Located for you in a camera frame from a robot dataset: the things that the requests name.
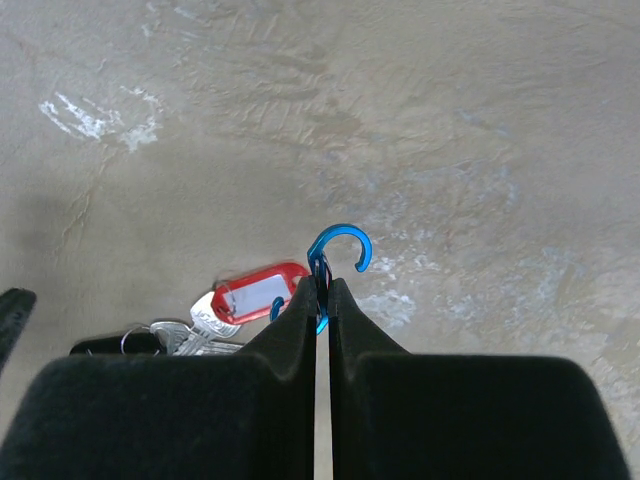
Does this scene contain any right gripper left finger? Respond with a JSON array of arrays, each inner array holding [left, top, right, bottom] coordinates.
[[1, 278, 316, 479]]

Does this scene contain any silver key red tag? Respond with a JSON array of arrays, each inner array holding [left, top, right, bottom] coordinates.
[[190, 291, 241, 339]]

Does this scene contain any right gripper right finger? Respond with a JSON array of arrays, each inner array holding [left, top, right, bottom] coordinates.
[[328, 279, 630, 479]]

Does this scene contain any silver key black tag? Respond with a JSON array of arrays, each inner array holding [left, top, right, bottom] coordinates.
[[119, 320, 243, 356]]

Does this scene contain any blue S carabiner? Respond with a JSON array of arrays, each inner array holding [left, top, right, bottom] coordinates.
[[268, 223, 375, 336]]

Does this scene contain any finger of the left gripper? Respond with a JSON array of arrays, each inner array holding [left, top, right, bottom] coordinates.
[[0, 288, 37, 370]]

